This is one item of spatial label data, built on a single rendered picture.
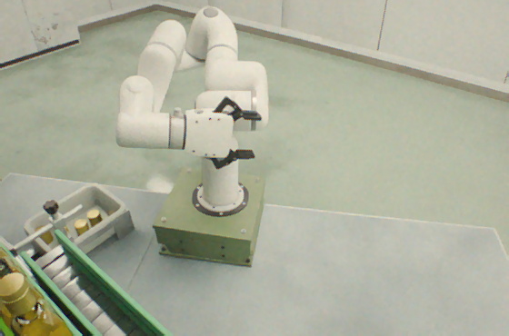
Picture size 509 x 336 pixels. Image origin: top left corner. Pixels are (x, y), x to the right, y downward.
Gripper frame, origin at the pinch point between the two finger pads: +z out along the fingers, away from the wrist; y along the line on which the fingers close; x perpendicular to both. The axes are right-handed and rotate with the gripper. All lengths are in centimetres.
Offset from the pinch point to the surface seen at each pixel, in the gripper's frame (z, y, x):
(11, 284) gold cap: -38, 6, 35
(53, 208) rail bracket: -41.3, 18.3, 1.8
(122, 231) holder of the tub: -28.4, 37.2, -14.2
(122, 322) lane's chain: -25.9, 31.1, 21.2
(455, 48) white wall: 241, -5, -209
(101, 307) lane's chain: -30.2, 31.4, 17.0
